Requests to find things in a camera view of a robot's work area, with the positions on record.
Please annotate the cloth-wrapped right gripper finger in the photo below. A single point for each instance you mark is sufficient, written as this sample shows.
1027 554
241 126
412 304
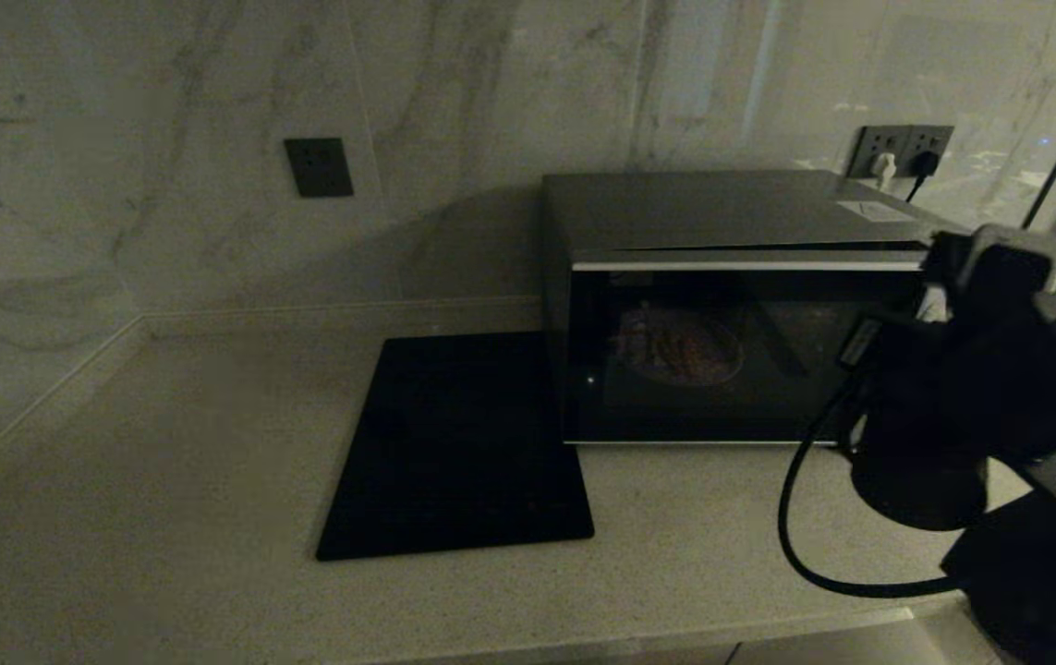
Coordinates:
934 303
1022 235

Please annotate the double grey wall socket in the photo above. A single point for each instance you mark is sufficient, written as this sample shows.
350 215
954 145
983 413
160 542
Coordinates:
897 139

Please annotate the single black wall socket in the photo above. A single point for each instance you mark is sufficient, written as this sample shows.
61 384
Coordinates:
318 167

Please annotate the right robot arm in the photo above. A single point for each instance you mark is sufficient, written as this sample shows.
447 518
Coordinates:
1036 573

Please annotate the black glass induction cooktop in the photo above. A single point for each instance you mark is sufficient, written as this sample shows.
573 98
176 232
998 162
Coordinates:
454 443

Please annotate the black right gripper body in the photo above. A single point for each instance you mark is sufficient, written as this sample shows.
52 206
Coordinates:
980 369

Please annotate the black glass microwave door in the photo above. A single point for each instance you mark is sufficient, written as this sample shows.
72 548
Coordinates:
675 406

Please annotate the silver black microwave oven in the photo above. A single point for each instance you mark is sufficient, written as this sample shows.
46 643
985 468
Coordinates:
722 208

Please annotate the white power plug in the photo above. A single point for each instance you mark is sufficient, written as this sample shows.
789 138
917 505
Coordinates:
883 167

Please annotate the purple round plate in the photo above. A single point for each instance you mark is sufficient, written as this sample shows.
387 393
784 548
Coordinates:
685 351

